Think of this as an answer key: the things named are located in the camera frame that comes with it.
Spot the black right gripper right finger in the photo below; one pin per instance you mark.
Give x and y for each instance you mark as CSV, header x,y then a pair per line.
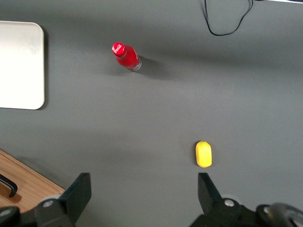
x,y
208,196

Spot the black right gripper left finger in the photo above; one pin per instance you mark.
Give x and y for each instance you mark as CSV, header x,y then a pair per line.
x,y
75,196

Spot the beige rectangular tray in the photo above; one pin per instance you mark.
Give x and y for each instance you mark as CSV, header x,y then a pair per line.
x,y
21,66

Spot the yellow lemon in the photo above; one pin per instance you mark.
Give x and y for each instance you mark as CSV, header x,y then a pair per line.
x,y
203,154

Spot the wooden drawer cabinet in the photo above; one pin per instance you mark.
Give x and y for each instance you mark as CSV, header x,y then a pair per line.
x,y
30,182

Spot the red cola bottle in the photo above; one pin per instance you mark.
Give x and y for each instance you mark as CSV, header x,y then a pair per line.
x,y
127,58

